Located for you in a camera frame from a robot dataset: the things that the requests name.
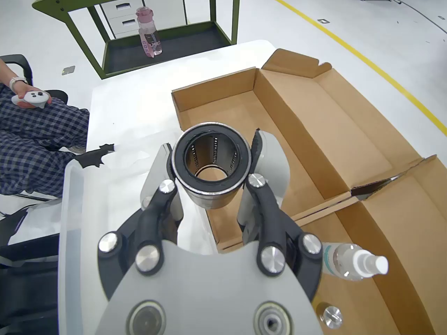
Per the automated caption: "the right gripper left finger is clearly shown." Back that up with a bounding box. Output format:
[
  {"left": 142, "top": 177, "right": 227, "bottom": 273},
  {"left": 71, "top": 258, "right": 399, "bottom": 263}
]
[{"left": 98, "top": 143, "right": 184, "bottom": 301}]

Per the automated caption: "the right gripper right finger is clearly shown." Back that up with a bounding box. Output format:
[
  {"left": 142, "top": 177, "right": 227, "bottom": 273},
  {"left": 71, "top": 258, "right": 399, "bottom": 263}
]
[{"left": 237, "top": 128, "right": 345, "bottom": 332}]

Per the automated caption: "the metal linear bearing bush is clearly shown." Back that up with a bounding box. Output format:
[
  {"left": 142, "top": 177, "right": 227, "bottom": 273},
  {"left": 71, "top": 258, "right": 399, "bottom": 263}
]
[{"left": 171, "top": 121, "right": 252, "bottom": 210}]

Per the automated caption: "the black tape piece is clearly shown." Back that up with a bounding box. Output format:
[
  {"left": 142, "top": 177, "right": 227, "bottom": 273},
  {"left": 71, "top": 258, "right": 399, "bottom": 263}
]
[{"left": 74, "top": 144, "right": 116, "bottom": 169}]

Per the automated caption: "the deep clear plastic tray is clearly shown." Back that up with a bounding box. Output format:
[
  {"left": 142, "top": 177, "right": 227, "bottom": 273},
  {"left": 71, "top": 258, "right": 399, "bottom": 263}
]
[{"left": 57, "top": 141, "right": 219, "bottom": 335}]

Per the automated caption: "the small clear spray bottle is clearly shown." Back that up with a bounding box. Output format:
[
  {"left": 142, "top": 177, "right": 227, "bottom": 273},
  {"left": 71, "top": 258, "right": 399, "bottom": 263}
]
[{"left": 321, "top": 241, "right": 389, "bottom": 281}]

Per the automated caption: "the shallow cardboard box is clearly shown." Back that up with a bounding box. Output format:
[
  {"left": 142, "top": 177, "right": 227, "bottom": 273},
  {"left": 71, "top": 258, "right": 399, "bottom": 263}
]
[
  {"left": 293, "top": 154, "right": 447, "bottom": 335},
  {"left": 171, "top": 48, "right": 437, "bottom": 254}
]

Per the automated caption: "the person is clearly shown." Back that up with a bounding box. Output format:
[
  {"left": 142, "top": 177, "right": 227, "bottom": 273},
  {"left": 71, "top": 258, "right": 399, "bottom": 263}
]
[{"left": 0, "top": 59, "right": 90, "bottom": 197}]

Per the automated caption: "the pink water bottle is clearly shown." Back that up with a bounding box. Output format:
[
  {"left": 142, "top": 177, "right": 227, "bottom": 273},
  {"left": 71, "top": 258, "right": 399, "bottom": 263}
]
[{"left": 135, "top": 6, "right": 163, "bottom": 59}]

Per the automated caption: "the white drawer cabinet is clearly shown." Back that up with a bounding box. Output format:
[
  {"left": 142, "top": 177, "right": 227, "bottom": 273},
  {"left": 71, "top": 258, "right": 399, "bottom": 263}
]
[{"left": 101, "top": 0, "right": 186, "bottom": 39}]

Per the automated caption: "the black office chair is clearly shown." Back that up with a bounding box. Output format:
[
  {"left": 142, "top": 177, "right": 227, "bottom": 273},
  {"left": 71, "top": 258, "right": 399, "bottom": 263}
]
[{"left": 0, "top": 54, "right": 69, "bottom": 106}]

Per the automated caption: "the black cable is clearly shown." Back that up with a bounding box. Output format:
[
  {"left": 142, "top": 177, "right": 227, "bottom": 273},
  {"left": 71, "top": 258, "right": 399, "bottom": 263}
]
[{"left": 394, "top": 0, "right": 447, "bottom": 34}]

